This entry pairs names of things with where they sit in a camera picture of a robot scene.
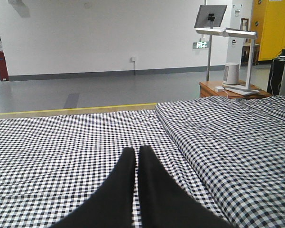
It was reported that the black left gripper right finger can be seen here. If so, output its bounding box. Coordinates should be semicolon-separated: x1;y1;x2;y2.
138;146;232;228

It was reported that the white cylindrical speaker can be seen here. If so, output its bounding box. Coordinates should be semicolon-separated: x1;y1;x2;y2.
222;62;239;86

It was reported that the green exit sign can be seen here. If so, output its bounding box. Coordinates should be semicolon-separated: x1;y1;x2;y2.
193;41;209;49

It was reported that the yellow cabinet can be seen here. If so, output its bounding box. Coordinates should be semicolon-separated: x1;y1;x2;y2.
251;0;285;61

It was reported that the small white charger box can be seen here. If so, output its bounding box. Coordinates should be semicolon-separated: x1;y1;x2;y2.
214;86;225;93

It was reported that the wooden nightstand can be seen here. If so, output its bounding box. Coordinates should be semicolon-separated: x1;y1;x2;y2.
199;81;272;99

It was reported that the grey monitor on pole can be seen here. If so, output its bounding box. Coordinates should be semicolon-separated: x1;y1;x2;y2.
194;5;227;81

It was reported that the black white checkered bedsheet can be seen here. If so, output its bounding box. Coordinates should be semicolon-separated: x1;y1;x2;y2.
0;110;224;228

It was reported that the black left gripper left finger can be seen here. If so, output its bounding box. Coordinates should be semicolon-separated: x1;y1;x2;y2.
52;147;136;228

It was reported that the red bin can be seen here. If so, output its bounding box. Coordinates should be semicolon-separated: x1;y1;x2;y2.
0;50;9;81

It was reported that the white desk lamp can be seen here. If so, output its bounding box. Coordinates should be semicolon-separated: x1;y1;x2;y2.
195;27;261;96

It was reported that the black white checkered quilt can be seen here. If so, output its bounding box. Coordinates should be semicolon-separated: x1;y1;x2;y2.
155;95;285;228

